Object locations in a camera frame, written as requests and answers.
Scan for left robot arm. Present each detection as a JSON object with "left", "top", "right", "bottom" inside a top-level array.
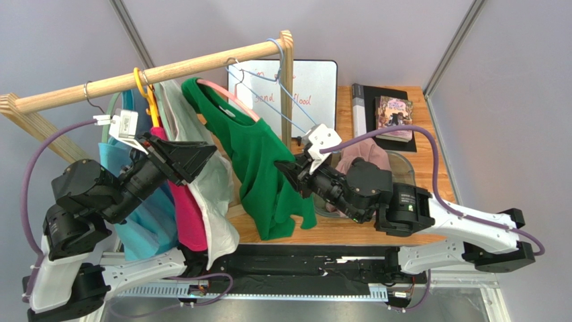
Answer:
[{"left": 25, "top": 133, "right": 216, "bottom": 321}]

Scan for wooden clothes rack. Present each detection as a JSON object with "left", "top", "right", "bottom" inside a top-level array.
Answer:
[{"left": 1, "top": 30, "right": 294, "bottom": 142}]

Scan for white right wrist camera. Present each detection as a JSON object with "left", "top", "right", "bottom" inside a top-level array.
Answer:
[{"left": 301, "top": 123, "right": 342, "bottom": 174}]

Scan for clear blue plastic tub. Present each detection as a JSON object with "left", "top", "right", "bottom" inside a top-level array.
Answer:
[{"left": 313, "top": 151, "right": 416, "bottom": 219}]

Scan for black binder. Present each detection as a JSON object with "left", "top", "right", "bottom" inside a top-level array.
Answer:
[{"left": 351, "top": 83, "right": 417, "bottom": 152}]

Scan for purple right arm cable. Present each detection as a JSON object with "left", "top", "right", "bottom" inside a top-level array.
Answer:
[{"left": 318, "top": 124, "right": 547, "bottom": 257}]

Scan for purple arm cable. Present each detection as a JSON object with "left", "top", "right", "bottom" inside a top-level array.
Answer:
[
  {"left": 19, "top": 118, "right": 99, "bottom": 305},
  {"left": 318, "top": 124, "right": 547, "bottom": 257}
]

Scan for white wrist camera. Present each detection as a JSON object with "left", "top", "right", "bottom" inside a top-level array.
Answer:
[
  {"left": 301, "top": 123, "right": 342, "bottom": 174},
  {"left": 93, "top": 109, "right": 148, "bottom": 154}
]

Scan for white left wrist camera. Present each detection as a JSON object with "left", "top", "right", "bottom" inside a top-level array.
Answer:
[{"left": 93, "top": 109, "right": 148, "bottom": 154}]

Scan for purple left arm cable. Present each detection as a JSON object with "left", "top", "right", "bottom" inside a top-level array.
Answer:
[{"left": 19, "top": 118, "right": 99, "bottom": 305}]

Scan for illustrated paperback book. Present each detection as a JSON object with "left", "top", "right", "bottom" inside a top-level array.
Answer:
[{"left": 375, "top": 96, "right": 414, "bottom": 142}]

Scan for yellow plastic hanger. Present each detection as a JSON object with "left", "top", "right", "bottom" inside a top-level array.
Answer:
[{"left": 133, "top": 67, "right": 161, "bottom": 127}]

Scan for white board with red writing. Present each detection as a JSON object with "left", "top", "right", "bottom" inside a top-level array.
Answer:
[{"left": 227, "top": 59, "right": 338, "bottom": 138}]

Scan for sage green hanger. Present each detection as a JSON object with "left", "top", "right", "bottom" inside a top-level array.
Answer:
[{"left": 83, "top": 80, "right": 120, "bottom": 143}]

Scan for light blue t shirt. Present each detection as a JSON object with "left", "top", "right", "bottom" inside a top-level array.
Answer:
[{"left": 98, "top": 88, "right": 180, "bottom": 262}]

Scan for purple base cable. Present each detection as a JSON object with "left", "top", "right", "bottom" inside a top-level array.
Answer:
[{"left": 107, "top": 272, "right": 234, "bottom": 319}]

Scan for green t shirt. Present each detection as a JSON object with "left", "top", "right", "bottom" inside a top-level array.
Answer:
[{"left": 181, "top": 78, "right": 318, "bottom": 240}]

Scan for light blue wire hanger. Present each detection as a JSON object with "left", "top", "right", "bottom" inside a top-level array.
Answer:
[{"left": 225, "top": 38, "right": 318, "bottom": 133}]

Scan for magenta t shirt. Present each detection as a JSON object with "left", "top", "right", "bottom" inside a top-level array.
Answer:
[{"left": 149, "top": 126, "right": 209, "bottom": 253}]

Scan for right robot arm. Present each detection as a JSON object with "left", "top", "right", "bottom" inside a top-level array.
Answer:
[{"left": 275, "top": 154, "right": 535, "bottom": 275}]

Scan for dusty pink t shirt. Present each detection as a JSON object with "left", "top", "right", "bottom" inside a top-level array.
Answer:
[{"left": 326, "top": 138, "right": 393, "bottom": 217}]

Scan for white t shirt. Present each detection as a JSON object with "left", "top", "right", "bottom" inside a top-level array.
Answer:
[{"left": 152, "top": 80, "right": 239, "bottom": 269}]

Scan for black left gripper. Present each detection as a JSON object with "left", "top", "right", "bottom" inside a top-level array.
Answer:
[{"left": 106, "top": 129, "right": 221, "bottom": 222}]

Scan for pink hanger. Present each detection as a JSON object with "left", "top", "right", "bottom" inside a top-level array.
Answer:
[{"left": 197, "top": 78, "right": 260, "bottom": 122}]

